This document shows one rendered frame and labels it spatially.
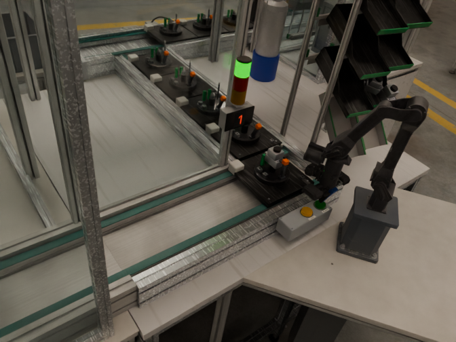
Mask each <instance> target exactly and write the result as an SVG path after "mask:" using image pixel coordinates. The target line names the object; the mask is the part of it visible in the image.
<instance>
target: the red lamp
mask: <svg viewBox="0 0 456 342"><path fill-rule="evenodd" d="M248 80H249V77H247V78H239V77H236V76H235V75H234V76H233V85H232V88H233V89H234V90H235V91H237V92H245V91H246V90H247V87H248Z"/></svg>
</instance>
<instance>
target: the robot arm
mask: <svg viewBox="0 0 456 342"><path fill-rule="evenodd" d="M428 107H429V102H428V100H427V99H426V98H424V97H422V96H414V97H411V98H399V99H395V100H383V101H381V102H380V103H379V104H378V105H377V106H376V107H375V108H374V109H373V110H372V111H371V112H370V113H369V114H368V115H366V116H365V117H364V118H363V119H362V120H360V121H359V122H358V123H357V124H356V125H355V126H354V127H353V128H351V129H349V130H346V131H344V132H342V133H341V134H339V135H338V136H336V138H335V139H334V140H333V141H331V142H330V143H328V144H327V146H326V148H325V147H323V146H320V145H317V144H316V143H314V142H310V143H309V145H308V148H307V150H306V152H305V154H304V156H303V159H304V160H305V161H308V162H311V164H310V165H308V166H307V167H305V174H306V175H308V176H314V177H315V178H316V180H317V181H319V182H320V183H319V184H317V185H313V184H312V183H310V184H308V185H306V186H304V187H303V192H304V193H305V194H306V195H308V196H309V197H310V198H311V199H312V200H313V201H316V200H319V202H320V203H322V202H323V201H325V200H326V199H327V198H328V197H330V196H331V195H332V194H333V193H335V192H336V191H338V189H337V188H336V186H337V185H339V183H340V182H343V184H342V185H343V186H344V185H346V184H348V183H349V182H350V178H349V176H348V175H346V174H345V173H344V172H342V168H343V165H344V164H345V165H347V166H349V165H350V163H351V161H352V159H351V158H350V157H349V155H347V154H348V153H349V152H350V151H351V150H352V148H353V147H354V145H355V144H356V143H357V142H358V141H359V140H360V139H361V138H362V137H363V136H364V135H365V134H367V133H368V132H369V131H370V130H372V129H373V128H374V127H375V126H376V125H377V124H379V123H380V122H381V121H382V120H383V119H393V120H396V121H401V122H402V124H401V126H400V129H399V131H398V133H397V135H396V137H395V139H394V141H393V143H392V145H391V147H390V149H389V152H388V154H387V156H386V158H385V160H384V161H383V162H382V163H380V162H377V164H376V166H375V169H373V173H372V175H371V177H370V181H371V184H370V185H371V187H372V188H373V189H374V191H373V193H372V195H371V196H369V195H368V196H367V205H366V208H367V209H369V210H374V211H376V212H380V213H384V214H386V213H387V203H388V202H389V201H390V200H392V198H393V194H394V190H395V187H396V183H395V181H394V179H393V174H394V169H395V168H396V165H397V163H398V161H399V159H400V157H401V155H402V153H403V152H404V149H405V147H406V145H407V143H408V141H409V139H410V137H411V135H413V132H414V131H415V130H416V129H417V128H418V127H419V126H420V125H421V124H422V123H423V121H424V120H425V119H426V116H427V112H428ZM326 158H327V160H326V163H325V165H323V163H324V160H325V159H326ZM321 163H322V164H321Z"/></svg>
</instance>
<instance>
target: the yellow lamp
mask: <svg viewBox="0 0 456 342"><path fill-rule="evenodd" d="M246 92H247V90H246V91H245V92H237V91H235V90H234V89H233V88H232V91H231V100H230V101H231V102H232V103H233V104H235V105H243V104H244V103H245V99H246Z"/></svg>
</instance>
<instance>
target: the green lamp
mask: <svg viewBox="0 0 456 342"><path fill-rule="evenodd" d="M251 64H252V62H251V63H248V64H244V63H241V62H238V61H237V60H236V62H235V71H234V75H235V76H236V77H239V78H247V77H249V76H250V68H251Z"/></svg>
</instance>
